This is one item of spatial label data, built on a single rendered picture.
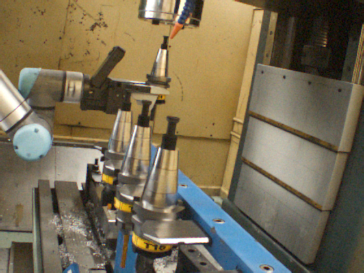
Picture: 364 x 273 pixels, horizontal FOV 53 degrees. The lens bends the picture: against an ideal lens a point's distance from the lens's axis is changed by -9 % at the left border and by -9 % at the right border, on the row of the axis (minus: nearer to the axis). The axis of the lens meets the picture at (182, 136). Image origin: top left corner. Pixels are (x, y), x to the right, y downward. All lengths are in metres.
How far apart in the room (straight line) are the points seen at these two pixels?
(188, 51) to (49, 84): 1.29
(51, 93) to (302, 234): 0.77
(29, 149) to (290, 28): 0.92
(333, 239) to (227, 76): 1.34
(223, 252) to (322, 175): 0.71
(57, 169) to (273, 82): 1.09
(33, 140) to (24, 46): 1.20
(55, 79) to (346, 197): 0.78
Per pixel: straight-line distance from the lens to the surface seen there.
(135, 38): 2.00
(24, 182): 1.81
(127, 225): 0.58
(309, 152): 1.12
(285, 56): 1.34
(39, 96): 0.91
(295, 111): 1.18
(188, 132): 2.17
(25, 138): 0.78
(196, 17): 0.95
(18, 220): 1.66
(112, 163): 0.62
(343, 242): 1.08
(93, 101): 0.94
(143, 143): 0.54
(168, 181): 0.45
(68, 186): 1.38
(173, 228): 0.43
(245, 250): 0.39
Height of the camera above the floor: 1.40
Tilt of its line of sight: 12 degrees down
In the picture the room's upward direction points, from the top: 10 degrees clockwise
